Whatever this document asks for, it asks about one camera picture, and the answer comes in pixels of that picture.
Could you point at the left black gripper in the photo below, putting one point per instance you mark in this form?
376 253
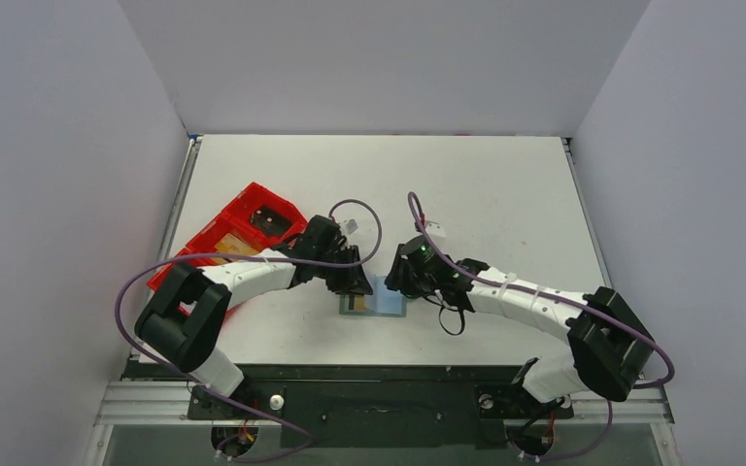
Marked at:
353 282

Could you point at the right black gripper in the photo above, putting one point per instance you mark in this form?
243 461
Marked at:
402 277

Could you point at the green card holder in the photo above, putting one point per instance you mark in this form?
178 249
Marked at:
388 303

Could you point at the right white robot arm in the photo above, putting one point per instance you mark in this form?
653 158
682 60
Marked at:
608 345

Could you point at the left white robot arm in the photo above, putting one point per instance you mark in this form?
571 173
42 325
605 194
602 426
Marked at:
183 319

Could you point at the black card in bin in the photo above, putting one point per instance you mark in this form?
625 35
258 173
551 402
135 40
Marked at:
269 222

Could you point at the gold card in bin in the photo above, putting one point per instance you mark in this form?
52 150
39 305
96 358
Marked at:
230 244

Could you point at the red plastic bin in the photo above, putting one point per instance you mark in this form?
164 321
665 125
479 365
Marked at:
234 218

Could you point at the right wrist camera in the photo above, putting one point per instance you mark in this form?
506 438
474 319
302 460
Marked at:
435 229

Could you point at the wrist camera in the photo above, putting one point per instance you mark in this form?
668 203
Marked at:
435 229
349 227

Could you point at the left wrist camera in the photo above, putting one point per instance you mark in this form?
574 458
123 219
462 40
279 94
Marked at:
349 227

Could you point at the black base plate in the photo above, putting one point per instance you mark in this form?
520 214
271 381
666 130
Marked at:
376 407

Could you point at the aluminium rail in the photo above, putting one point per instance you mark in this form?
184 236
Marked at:
167 403

